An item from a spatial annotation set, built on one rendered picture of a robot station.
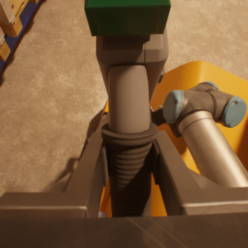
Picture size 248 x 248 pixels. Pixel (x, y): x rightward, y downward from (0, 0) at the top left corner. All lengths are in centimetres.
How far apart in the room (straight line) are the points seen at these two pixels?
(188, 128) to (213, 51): 202
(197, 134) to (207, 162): 7
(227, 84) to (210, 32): 169
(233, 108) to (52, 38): 160
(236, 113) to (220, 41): 208
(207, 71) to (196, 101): 41
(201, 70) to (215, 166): 56
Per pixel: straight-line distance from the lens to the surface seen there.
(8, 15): 138
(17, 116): 158
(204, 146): 41
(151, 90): 16
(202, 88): 66
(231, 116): 56
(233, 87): 95
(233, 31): 287
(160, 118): 58
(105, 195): 113
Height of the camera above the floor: 147
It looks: 71 degrees down
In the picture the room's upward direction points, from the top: 52 degrees clockwise
